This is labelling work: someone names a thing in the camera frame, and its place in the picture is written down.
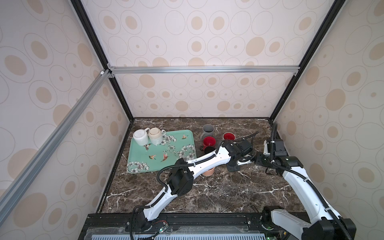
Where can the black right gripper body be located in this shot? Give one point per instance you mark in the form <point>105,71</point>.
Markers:
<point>264,160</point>

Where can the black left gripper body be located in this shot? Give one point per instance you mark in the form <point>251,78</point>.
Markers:
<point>233,166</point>

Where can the red mug black handle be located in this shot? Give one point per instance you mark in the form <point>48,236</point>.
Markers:
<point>209,141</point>

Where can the large grey mug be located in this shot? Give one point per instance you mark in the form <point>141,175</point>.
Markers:
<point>208,131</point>

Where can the cream and peach mug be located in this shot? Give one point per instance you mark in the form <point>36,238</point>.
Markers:
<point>209,172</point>

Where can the cream speckled mug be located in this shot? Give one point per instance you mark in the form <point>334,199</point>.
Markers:
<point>156,136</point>

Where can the white ribbed mug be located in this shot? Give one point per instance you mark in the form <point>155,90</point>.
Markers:
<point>141,136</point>

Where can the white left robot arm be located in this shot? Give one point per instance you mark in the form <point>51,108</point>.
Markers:
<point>177,180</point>

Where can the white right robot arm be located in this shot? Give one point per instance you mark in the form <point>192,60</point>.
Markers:
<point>325,223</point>

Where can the green floral tray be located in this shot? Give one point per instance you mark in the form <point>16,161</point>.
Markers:
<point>150,158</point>

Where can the black corner frame post right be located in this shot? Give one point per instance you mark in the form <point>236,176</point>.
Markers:
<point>325,26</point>

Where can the black corner frame post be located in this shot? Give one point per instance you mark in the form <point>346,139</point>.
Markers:
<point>96,44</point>
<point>325,26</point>

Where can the aluminium back rail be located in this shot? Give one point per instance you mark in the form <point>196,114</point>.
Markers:
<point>205,70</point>

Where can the aluminium rail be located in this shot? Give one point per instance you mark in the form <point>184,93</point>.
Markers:
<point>205,70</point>
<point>23,181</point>

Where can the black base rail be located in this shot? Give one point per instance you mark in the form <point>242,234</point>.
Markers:
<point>185,226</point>

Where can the black corner frame post left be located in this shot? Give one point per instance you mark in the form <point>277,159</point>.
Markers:
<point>96,44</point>

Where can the aluminium left rail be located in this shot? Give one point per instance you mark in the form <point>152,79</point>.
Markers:
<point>23,181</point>

